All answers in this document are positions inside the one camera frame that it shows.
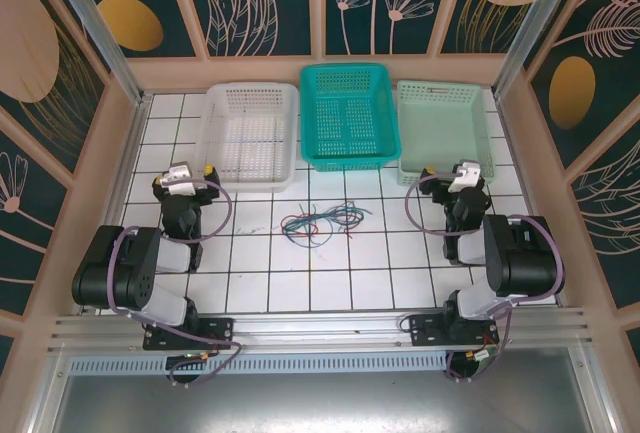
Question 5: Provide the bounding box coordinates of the mint green plastic basket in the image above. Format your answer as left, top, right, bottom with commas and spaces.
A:
394, 80, 499, 188

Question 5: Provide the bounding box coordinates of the white plastic basket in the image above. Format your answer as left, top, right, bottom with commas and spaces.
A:
193, 81, 300, 193

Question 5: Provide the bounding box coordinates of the teal plastic basket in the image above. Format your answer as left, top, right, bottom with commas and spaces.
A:
298, 63, 404, 173

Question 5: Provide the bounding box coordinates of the grey metal sheet panel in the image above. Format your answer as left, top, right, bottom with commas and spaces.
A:
49, 371, 609, 433

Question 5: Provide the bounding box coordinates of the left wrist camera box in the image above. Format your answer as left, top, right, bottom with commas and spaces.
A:
159, 164, 197, 198

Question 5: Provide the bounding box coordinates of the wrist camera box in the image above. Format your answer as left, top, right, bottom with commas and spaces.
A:
447, 160, 482, 194
159, 164, 197, 198

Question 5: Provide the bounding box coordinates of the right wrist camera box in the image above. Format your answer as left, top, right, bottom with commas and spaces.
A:
447, 160, 482, 194

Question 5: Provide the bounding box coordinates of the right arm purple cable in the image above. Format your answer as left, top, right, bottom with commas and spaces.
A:
404, 172, 569, 384

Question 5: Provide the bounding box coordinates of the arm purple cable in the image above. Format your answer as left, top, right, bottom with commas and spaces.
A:
107, 178, 244, 388
404, 172, 569, 384

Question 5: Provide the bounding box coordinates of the aluminium side rail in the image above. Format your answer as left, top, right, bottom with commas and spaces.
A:
74, 94, 154, 317

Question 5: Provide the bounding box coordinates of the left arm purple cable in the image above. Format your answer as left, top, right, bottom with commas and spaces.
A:
107, 178, 244, 388

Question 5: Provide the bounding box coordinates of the yellow plug with wires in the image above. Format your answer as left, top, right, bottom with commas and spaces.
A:
184, 335, 224, 360
464, 335, 501, 369

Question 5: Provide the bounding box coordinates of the aluminium frame post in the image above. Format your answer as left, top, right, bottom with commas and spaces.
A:
42, 0, 151, 105
492, 0, 584, 99

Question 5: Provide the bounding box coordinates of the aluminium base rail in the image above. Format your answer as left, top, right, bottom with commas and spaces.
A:
47, 307, 594, 354

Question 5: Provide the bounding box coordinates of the grey slotted cable duct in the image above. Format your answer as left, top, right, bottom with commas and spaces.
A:
67, 352, 451, 375

